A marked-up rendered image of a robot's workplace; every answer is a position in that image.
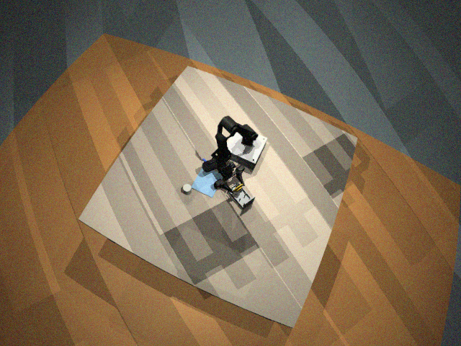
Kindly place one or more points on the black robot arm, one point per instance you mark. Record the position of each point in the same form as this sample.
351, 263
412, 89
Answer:
223, 154

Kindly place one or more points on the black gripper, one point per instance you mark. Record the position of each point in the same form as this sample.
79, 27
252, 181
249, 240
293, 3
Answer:
221, 182

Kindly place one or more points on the light blue flat mat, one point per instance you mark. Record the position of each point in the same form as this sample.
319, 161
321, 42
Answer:
204, 182

